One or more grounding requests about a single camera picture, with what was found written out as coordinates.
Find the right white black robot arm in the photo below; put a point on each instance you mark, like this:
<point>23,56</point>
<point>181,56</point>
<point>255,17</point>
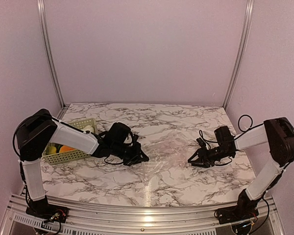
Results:
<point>276,133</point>

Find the aluminium frame post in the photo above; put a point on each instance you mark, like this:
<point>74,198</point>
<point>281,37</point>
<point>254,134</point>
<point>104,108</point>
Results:
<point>48,50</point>
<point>240,53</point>

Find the clear zip top bag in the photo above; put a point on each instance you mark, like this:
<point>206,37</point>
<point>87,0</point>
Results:
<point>164,155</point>

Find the fake bok choy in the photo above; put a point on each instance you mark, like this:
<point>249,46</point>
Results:
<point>89,128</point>

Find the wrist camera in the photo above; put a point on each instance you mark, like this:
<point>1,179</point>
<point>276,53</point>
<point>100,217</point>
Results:
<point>134,138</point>
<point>202,142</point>

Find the front aluminium rail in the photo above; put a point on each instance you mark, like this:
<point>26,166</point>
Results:
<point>100,219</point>

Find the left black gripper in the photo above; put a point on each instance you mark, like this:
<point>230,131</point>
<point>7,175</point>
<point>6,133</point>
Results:
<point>136,158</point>

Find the fake green yellow pear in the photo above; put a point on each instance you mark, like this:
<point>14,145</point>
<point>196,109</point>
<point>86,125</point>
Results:
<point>51,150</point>

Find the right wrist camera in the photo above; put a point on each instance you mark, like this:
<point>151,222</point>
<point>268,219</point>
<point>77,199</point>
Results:
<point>202,142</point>

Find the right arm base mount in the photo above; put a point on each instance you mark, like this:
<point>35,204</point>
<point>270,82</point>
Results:
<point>234,214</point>

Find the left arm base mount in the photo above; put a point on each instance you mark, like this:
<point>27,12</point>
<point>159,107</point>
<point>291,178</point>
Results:
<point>49,212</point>

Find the left aluminium frame post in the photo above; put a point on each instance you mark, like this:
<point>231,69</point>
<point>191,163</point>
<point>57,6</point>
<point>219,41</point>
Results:
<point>48,50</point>

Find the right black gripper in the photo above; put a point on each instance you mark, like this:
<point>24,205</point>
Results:
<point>206,161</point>

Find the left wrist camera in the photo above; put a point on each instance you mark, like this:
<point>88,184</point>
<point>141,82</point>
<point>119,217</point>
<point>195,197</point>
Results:
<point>134,138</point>

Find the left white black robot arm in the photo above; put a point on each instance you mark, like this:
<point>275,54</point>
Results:
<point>38,130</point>

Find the right aluminium frame post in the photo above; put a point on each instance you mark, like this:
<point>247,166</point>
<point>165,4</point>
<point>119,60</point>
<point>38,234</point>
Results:
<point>240,53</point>

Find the green plastic basket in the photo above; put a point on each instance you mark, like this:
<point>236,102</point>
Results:
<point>56,153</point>

